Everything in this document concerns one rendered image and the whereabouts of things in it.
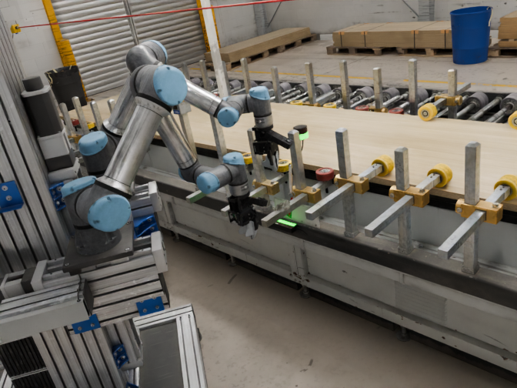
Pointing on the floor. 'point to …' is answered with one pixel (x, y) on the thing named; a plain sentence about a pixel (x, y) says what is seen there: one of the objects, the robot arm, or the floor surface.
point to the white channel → (214, 48)
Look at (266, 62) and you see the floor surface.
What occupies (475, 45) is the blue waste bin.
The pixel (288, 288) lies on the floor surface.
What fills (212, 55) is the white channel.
